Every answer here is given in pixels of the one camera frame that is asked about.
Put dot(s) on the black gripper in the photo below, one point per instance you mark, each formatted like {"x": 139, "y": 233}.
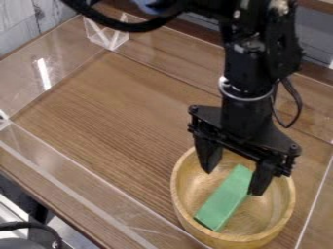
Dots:
{"x": 240, "y": 126}

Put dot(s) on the brown wooden bowl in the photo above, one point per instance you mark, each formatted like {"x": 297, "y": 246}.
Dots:
{"x": 260, "y": 218}

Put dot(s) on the clear acrylic tray wall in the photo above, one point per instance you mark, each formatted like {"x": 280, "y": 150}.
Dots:
{"x": 95, "y": 143}

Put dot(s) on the black metal table mount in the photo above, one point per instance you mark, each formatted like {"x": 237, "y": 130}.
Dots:
{"x": 24, "y": 217}

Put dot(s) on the green rectangular block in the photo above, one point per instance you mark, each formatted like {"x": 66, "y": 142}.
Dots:
{"x": 225, "y": 199}

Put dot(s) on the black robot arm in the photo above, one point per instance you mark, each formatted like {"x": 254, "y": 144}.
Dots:
{"x": 263, "y": 56}

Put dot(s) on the clear acrylic corner bracket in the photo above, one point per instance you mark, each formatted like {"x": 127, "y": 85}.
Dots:
{"x": 103, "y": 36}

